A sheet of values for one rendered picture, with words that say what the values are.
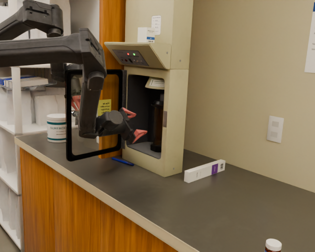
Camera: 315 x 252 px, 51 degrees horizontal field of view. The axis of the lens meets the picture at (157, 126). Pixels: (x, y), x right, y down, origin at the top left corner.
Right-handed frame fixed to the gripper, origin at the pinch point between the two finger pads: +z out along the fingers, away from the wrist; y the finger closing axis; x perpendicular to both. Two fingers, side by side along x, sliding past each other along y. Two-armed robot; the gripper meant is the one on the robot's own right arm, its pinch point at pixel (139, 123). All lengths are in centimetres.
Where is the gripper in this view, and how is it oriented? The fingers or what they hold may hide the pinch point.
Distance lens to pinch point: 137.2
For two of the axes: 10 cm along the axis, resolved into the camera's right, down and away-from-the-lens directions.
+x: -4.4, 6.6, 6.1
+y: -5.0, -7.4, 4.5
